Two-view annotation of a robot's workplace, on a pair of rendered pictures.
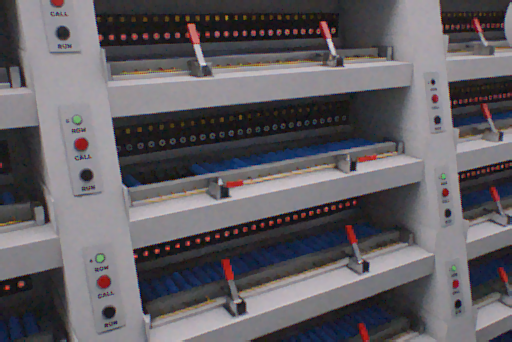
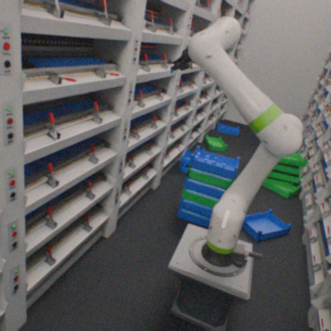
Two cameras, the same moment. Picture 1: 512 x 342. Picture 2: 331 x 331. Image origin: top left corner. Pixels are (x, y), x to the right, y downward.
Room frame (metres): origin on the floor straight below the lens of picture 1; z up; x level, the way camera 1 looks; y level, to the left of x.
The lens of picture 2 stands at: (-0.15, 0.43, 1.17)
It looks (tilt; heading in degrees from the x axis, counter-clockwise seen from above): 24 degrees down; 316
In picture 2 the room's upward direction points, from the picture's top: 11 degrees clockwise
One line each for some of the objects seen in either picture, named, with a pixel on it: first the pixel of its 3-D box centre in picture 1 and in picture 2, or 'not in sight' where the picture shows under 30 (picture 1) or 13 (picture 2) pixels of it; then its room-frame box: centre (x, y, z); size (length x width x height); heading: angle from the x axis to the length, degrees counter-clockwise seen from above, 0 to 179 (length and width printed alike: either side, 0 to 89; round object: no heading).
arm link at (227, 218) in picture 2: not in sight; (225, 224); (0.41, -0.52, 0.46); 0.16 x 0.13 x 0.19; 117
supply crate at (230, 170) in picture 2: not in sight; (214, 161); (0.93, -1.04, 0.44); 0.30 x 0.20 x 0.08; 33
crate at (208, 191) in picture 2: not in sight; (209, 182); (0.93, -1.04, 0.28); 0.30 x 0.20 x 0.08; 33
